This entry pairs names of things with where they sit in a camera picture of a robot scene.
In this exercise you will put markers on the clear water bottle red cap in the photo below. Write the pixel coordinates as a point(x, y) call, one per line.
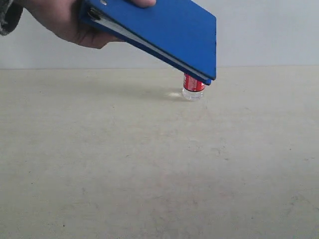
point(192, 88)

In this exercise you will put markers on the blue folder binder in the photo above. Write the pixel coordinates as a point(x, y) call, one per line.
point(179, 32)

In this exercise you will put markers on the person's bare hand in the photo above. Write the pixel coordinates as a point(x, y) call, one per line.
point(61, 18)

